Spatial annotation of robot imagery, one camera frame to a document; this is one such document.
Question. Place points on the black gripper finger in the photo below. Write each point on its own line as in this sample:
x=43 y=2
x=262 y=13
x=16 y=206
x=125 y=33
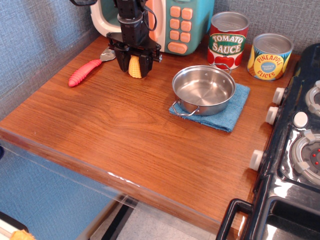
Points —
x=145 y=64
x=123 y=58

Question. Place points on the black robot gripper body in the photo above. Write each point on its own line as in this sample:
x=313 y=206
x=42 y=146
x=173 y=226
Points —
x=133 y=16

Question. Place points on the yellow toy corn piece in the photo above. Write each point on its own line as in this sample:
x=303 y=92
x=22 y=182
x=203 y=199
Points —
x=134 y=67

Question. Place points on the teal toy microwave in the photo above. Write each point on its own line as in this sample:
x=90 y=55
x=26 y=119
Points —
x=181 y=24

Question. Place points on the tomato sauce can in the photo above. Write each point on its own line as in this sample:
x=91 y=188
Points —
x=227 y=38

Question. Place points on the blue folded cloth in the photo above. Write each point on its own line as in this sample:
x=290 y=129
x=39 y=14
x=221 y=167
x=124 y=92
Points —
x=224 y=120

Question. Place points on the pineapple slices can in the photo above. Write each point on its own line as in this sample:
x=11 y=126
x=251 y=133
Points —
x=269 y=56

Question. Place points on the white stove knob middle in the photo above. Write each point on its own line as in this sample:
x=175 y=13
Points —
x=271 y=115

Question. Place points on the white stove knob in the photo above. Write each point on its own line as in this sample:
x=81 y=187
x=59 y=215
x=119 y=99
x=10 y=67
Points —
x=278 y=95
x=256 y=159
x=271 y=115

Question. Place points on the white stove knob upper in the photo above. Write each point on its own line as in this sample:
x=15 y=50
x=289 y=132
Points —
x=278 y=95

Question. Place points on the white stove knob lower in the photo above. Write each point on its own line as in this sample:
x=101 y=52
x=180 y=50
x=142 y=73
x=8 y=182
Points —
x=256 y=159

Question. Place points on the black toy stove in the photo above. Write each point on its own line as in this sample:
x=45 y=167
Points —
x=286 y=203

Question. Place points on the orange object bottom left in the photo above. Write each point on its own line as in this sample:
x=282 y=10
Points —
x=21 y=235

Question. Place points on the red handled spoon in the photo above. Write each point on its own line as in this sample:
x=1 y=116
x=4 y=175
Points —
x=80 y=74

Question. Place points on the steel pan with handles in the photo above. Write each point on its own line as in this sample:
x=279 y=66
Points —
x=203 y=90

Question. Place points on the black oven door handle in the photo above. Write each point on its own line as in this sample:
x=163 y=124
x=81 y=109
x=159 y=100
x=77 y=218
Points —
x=235 y=205

